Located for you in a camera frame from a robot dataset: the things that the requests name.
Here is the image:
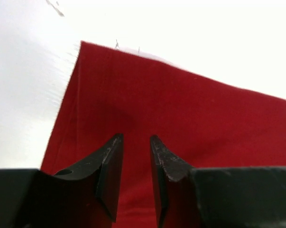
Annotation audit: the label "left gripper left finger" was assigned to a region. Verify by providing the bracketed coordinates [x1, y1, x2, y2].
[0, 134, 123, 228]

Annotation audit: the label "dark red t shirt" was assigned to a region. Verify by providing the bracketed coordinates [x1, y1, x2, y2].
[41, 42, 286, 228]

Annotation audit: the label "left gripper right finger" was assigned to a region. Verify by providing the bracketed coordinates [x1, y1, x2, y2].
[150, 135, 286, 228]

